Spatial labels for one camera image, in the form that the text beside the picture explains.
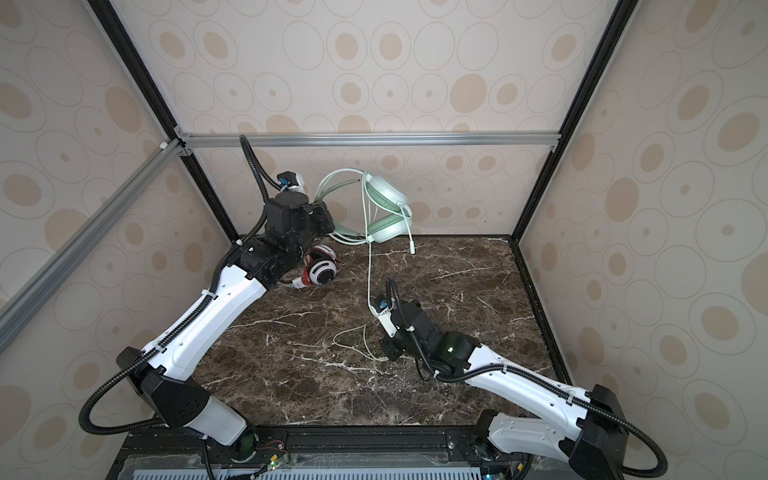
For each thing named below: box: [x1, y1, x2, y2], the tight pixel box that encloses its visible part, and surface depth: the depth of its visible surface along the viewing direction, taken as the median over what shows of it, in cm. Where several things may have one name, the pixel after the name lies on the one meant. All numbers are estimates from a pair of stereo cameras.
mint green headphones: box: [315, 168, 416, 255], surface depth 64 cm
